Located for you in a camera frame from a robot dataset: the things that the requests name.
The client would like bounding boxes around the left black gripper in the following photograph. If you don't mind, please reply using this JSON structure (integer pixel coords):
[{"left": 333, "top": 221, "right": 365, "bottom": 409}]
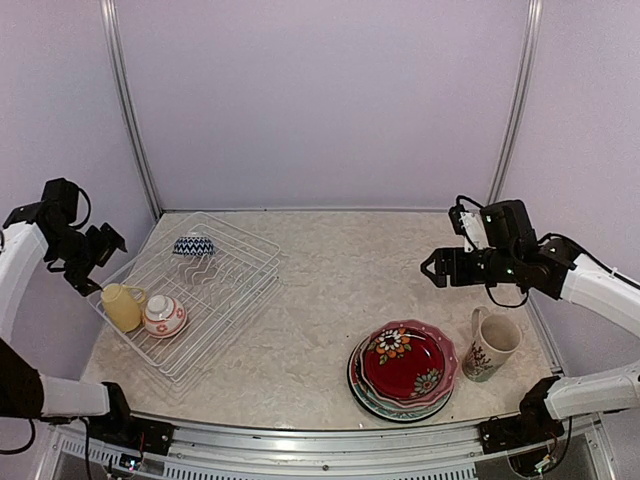
[{"left": 47, "top": 222, "right": 126, "bottom": 296}]

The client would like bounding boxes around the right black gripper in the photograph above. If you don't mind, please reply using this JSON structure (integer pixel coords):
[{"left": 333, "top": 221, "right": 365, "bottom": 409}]
[{"left": 422, "top": 246, "right": 520, "bottom": 286}]

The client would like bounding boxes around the yellow ceramic mug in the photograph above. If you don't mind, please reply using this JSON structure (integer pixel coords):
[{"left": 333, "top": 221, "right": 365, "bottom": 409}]
[{"left": 101, "top": 283, "right": 146, "bottom": 333}]

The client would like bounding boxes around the floral green mug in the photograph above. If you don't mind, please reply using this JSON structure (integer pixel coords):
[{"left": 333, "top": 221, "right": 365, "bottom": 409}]
[{"left": 462, "top": 306, "right": 523, "bottom": 382}]

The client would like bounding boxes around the dark patterned plate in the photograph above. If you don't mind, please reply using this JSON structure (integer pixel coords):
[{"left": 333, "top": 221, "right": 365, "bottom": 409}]
[{"left": 362, "top": 327, "right": 445, "bottom": 402}]

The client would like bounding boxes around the red teal patterned plate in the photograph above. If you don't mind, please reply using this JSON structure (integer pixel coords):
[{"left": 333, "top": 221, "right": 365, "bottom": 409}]
[{"left": 347, "top": 359, "right": 452, "bottom": 423}]

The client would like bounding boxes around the black rimmed plate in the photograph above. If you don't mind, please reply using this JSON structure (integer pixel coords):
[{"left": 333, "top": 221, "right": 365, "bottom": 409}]
[{"left": 347, "top": 350, "right": 449, "bottom": 424}]

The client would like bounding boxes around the light green flower plate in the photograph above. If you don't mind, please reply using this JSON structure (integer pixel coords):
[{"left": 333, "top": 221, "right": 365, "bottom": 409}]
[{"left": 346, "top": 371, "right": 451, "bottom": 412}]

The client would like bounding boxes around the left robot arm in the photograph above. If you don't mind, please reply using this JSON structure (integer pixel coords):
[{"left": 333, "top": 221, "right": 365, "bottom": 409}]
[{"left": 1, "top": 178, "right": 140, "bottom": 445}]

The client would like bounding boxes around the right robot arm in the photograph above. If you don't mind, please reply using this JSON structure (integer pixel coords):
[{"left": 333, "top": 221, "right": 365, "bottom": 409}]
[{"left": 420, "top": 195, "right": 639, "bottom": 444}]

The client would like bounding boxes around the white red patterned cup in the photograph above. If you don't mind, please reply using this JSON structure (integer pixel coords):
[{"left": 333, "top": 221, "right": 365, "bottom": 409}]
[{"left": 143, "top": 294, "right": 188, "bottom": 339}]

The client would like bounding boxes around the blue white patterned bowl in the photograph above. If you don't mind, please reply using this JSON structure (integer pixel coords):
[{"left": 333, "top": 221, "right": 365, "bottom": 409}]
[{"left": 172, "top": 235, "right": 216, "bottom": 258}]

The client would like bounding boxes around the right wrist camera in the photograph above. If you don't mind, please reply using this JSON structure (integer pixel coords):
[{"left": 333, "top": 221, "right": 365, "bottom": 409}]
[{"left": 448, "top": 205, "right": 489, "bottom": 253}]

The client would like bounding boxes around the white wire dish rack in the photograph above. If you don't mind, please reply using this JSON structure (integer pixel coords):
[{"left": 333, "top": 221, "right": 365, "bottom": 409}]
[{"left": 86, "top": 212, "right": 281, "bottom": 388}]

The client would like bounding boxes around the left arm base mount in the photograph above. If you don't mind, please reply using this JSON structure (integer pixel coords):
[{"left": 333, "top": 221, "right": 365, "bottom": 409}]
[{"left": 88, "top": 382, "right": 175, "bottom": 456}]

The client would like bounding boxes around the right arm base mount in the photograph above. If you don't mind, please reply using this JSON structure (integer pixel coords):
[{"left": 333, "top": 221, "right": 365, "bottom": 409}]
[{"left": 478, "top": 376, "right": 565, "bottom": 454}]

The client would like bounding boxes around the front aluminium rail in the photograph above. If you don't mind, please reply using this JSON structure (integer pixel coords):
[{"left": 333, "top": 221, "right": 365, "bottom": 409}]
[{"left": 35, "top": 417, "right": 617, "bottom": 479}]

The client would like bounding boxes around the left aluminium frame post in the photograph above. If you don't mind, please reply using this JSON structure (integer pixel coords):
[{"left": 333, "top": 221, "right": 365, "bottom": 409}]
[{"left": 99, "top": 0, "right": 164, "bottom": 222}]

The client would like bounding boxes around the aluminium frame post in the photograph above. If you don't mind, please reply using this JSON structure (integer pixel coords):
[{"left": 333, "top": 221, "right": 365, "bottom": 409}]
[
  {"left": 487, "top": 0, "right": 544, "bottom": 203},
  {"left": 99, "top": 0, "right": 164, "bottom": 222}
]

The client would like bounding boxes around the right aluminium frame post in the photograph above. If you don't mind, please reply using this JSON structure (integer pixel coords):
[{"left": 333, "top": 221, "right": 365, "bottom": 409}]
[{"left": 487, "top": 0, "right": 544, "bottom": 203}]

